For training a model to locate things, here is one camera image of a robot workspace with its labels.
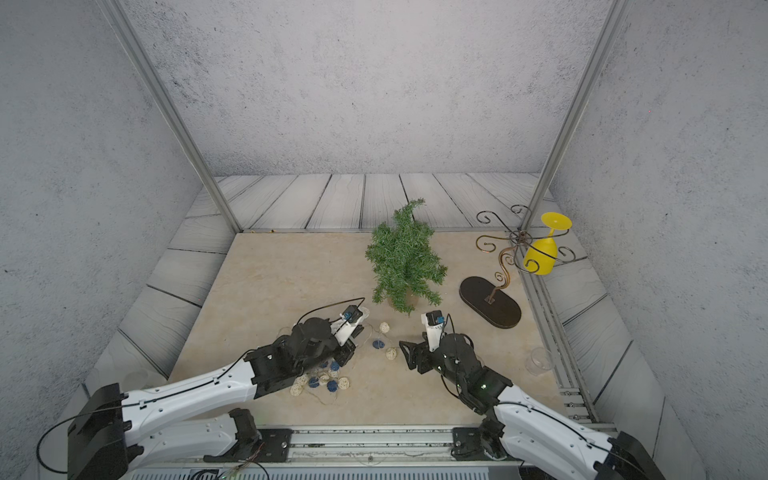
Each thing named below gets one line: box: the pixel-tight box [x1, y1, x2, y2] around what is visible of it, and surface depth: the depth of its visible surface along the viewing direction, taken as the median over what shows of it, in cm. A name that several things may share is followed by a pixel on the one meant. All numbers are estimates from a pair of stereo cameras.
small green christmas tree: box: [365, 198, 448, 316], surface depth 82 cm
